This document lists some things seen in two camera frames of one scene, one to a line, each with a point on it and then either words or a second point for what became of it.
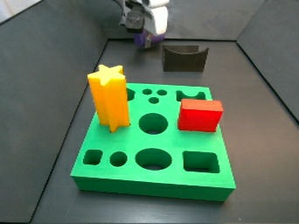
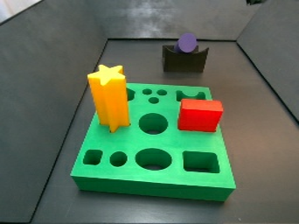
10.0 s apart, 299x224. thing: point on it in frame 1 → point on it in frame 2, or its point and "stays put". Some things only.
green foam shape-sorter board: (150, 158) stays put
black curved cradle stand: (183, 58) stays put
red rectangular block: (201, 115) stays put
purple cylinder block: (139, 38) → (187, 43)
